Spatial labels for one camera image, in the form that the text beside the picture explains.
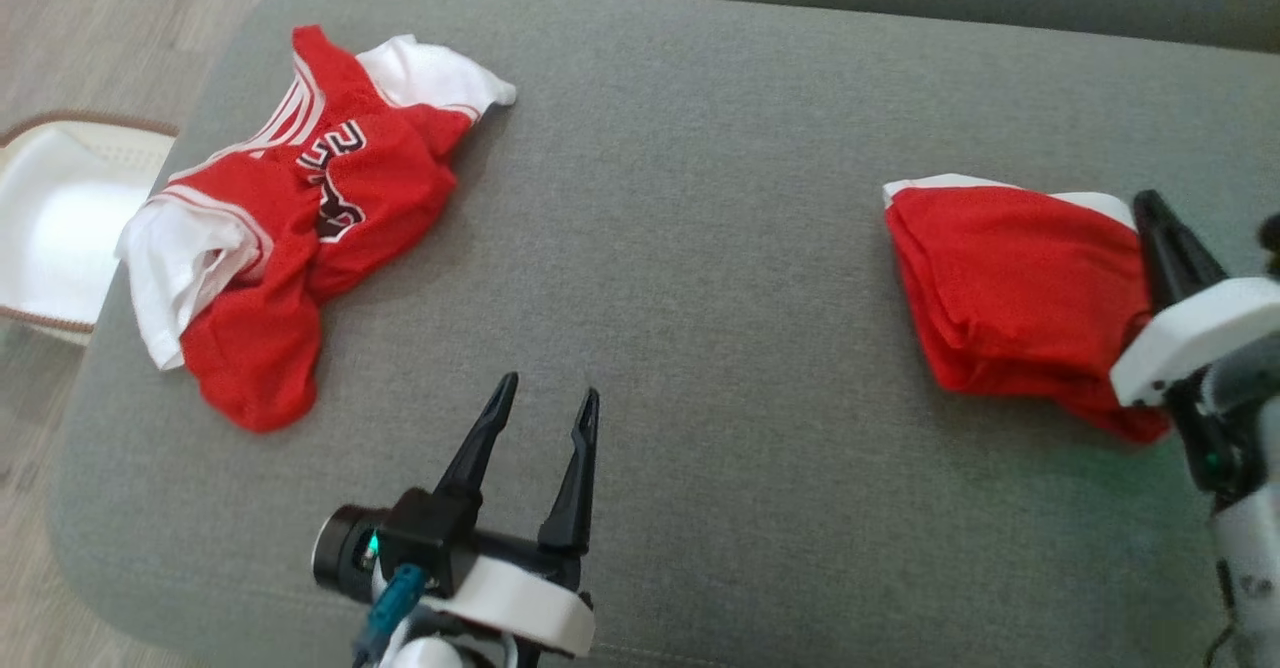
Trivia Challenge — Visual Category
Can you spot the white laundry basket brown rim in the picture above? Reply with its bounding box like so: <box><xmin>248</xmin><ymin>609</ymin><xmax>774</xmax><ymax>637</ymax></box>
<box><xmin>0</xmin><ymin>111</ymin><xmax>181</xmax><ymax>347</ymax></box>

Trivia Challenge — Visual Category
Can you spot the red basketball jersey with number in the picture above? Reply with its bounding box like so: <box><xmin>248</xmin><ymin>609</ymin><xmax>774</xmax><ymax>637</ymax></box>
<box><xmin>115</xmin><ymin>25</ymin><xmax>518</xmax><ymax>434</ymax></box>

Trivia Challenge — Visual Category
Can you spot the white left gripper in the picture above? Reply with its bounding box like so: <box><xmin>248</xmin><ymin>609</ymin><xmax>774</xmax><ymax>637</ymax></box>
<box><xmin>420</xmin><ymin>372</ymin><xmax>601</xmax><ymax>657</ymax></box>

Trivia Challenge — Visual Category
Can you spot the red and white garment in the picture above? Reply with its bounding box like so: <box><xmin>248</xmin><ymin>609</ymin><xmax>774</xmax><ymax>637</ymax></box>
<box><xmin>883</xmin><ymin>173</ymin><xmax>1171</xmax><ymax>446</ymax></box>

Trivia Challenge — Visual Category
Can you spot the teal camera cable connector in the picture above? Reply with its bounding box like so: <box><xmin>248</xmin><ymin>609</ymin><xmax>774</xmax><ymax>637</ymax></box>
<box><xmin>352</xmin><ymin>564</ymin><xmax>428</xmax><ymax>664</ymax></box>

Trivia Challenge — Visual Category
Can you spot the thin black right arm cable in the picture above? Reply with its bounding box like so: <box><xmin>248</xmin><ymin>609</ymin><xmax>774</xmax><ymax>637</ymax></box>
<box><xmin>1205</xmin><ymin>560</ymin><xmax>1241</xmax><ymax>668</ymax></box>

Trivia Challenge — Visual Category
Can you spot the grey fabric sofa seat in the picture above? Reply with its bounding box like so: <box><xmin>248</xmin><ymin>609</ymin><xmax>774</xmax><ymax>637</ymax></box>
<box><xmin>45</xmin><ymin>0</ymin><xmax>1280</xmax><ymax>668</ymax></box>

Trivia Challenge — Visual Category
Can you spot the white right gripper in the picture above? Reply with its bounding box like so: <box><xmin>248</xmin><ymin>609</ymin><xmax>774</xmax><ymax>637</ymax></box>
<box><xmin>1109</xmin><ymin>189</ymin><xmax>1280</xmax><ymax>409</ymax></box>

